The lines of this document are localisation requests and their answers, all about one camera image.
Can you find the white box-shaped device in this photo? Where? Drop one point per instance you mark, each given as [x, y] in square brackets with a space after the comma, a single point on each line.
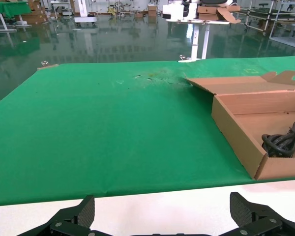
[173, 12]

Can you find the small cardboard box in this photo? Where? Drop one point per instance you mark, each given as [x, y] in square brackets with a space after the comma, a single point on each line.
[152, 10]

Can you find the flat cardboard box on desk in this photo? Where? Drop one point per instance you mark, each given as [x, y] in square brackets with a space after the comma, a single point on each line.
[207, 13]

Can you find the silver metal binder clip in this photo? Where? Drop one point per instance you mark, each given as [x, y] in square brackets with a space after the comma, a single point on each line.
[185, 59]
[48, 66]

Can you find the white standing desk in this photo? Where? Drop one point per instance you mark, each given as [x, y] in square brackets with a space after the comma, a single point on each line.
[196, 39]

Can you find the white machine base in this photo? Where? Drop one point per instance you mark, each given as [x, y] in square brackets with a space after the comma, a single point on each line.
[84, 18]

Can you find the open cardboard box with hole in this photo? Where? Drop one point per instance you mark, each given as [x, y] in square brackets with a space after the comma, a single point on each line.
[238, 132]

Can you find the white and black robot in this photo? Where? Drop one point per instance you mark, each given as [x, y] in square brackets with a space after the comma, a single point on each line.
[211, 2]

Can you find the metal shelving rack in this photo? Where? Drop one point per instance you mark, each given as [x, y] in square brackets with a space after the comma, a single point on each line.
[275, 17]

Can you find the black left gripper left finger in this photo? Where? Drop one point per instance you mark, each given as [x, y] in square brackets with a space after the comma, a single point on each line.
[86, 211]

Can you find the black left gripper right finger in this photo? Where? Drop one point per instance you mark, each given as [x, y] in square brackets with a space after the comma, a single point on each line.
[239, 211]

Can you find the table with green cover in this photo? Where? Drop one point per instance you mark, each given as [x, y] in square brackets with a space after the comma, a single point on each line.
[12, 8]

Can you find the green table cloth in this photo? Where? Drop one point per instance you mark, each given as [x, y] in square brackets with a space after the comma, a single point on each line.
[100, 127]

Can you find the stack of cardboard boxes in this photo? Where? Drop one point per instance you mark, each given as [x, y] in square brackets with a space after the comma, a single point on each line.
[37, 13]

